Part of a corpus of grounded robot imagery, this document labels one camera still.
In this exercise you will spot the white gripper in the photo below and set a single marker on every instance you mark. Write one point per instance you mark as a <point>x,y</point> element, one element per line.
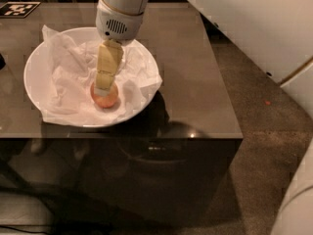
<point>117,25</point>

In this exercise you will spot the red yellow apple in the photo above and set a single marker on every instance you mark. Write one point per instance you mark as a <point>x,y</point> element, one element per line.
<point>105,102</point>

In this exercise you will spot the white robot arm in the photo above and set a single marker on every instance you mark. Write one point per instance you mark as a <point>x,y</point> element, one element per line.
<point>278,36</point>

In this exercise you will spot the white bowl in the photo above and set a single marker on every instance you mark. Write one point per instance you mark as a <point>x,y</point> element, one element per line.
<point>35,79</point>

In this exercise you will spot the white crumpled paper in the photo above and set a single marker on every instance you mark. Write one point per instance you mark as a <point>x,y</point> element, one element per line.
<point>71,72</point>

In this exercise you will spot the dark object at left edge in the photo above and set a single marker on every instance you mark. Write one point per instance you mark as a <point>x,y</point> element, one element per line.
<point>2,62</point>

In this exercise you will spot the black white fiducial marker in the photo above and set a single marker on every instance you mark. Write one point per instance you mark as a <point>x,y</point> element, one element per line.
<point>17,10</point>

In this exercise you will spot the glossy dark table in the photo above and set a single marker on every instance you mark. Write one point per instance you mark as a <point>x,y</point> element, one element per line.
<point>163,167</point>

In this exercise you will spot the small red floor speck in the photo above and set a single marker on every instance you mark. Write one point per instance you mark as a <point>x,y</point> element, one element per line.
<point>267,103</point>

